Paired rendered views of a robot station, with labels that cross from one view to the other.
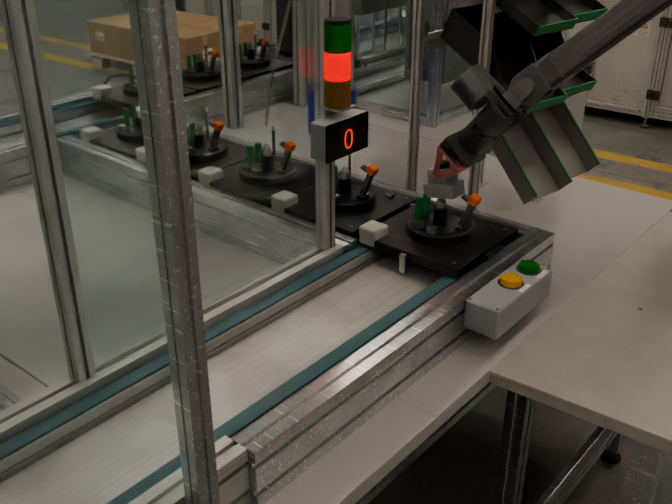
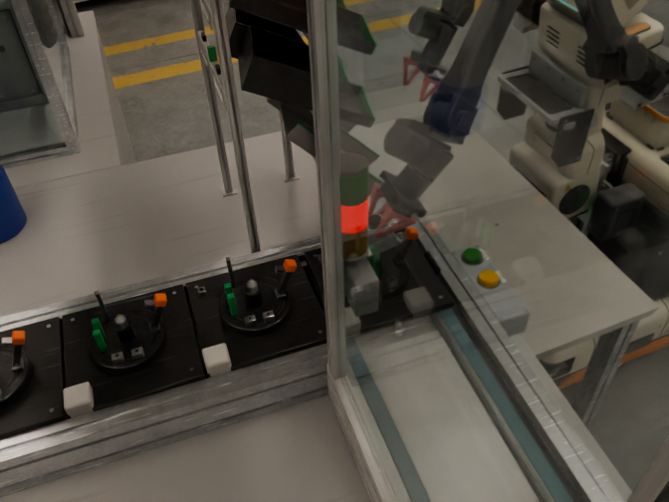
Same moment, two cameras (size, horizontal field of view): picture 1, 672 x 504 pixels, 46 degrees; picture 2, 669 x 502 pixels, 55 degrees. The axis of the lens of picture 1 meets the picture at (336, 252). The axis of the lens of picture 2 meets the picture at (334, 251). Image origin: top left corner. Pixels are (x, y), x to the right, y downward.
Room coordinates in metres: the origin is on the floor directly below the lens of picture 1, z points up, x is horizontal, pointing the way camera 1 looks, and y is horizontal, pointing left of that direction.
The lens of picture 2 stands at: (1.07, 0.61, 1.93)
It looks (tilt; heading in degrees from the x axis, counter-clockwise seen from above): 44 degrees down; 303
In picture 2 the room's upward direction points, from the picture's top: 2 degrees counter-clockwise
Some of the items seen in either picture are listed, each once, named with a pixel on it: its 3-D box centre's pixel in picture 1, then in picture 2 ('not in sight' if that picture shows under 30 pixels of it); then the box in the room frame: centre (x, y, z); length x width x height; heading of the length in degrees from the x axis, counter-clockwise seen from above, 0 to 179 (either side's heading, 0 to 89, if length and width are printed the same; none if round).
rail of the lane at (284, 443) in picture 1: (423, 335); not in sight; (1.18, -0.16, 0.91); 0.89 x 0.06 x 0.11; 140
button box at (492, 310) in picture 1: (509, 296); not in sight; (1.29, -0.33, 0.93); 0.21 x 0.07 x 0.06; 140
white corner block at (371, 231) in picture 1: (373, 234); not in sight; (1.48, -0.08, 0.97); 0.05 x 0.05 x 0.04; 50
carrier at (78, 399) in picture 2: not in sight; (123, 329); (1.81, 0.17, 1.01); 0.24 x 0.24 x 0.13; 50
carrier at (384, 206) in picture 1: (344, 183); (253, 294); (1.65, -0.02, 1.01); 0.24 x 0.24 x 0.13; 50
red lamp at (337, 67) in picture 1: (337, 64); not in sight; (1.42, 0.00, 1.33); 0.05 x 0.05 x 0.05
